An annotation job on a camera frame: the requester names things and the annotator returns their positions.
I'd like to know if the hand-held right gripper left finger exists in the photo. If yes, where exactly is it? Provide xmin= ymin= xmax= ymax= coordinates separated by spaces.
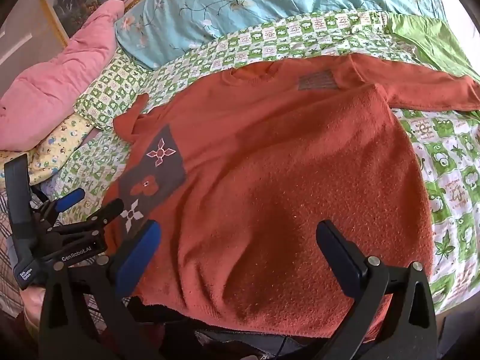
xmin=37 ymin=219 xmax=163 ymax=360

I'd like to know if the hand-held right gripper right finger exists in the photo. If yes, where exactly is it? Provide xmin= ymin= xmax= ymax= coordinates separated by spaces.
xmin=316 ymin=219 xmax=439 ymax=360

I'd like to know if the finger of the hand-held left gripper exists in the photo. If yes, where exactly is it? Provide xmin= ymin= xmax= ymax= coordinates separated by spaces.
xmin=35 ymin=188 xmax=86 ymax=229
xmin=47 ymin=198 xmax=125 ymax=238

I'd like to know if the orange knitted sweater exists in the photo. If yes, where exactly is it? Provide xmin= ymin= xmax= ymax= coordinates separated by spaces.
xmin=101 ymin=53 xmax=480 ymax=344

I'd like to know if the yellow printed pillow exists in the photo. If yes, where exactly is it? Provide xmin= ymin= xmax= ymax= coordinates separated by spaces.
xmin=20 ymin=112 xmax=95 ymax=192

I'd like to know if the green checkered pillow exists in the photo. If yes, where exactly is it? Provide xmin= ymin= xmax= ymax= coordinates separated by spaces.
xmin=74 ymin=53 xmax=163 ymax=131

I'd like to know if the pink pillow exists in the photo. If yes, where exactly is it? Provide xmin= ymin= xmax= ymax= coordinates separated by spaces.
xmin=0 ymin=0 xmax=126 ymax=151

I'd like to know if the green checkered bedsheet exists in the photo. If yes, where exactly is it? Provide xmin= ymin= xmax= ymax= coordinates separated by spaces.
xmin=56 ymin=7 xmax=480 ymax=312

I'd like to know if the teal floral quilt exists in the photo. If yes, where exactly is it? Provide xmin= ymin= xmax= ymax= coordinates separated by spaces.
xmin=114 ymin=0 xmax=449 ymax=70

